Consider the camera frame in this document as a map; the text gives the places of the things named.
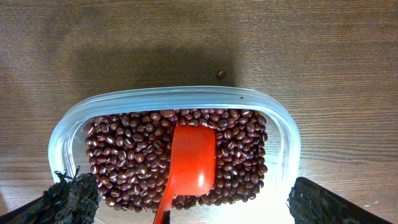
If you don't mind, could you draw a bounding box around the red adzuki beans pile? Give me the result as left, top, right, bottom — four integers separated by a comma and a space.
84, 108, 268, 212

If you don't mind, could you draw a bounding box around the stray red bean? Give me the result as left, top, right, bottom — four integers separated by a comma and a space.
216, 70, 226, 80

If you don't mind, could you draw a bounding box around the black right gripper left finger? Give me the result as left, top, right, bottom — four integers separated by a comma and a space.
1, 167, 101, 224

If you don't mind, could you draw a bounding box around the red plastic measuring scoop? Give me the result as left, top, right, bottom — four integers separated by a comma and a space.
154, 124, 216, 224

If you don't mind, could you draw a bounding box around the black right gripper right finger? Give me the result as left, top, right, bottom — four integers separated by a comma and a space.
288, 177, 391, 224

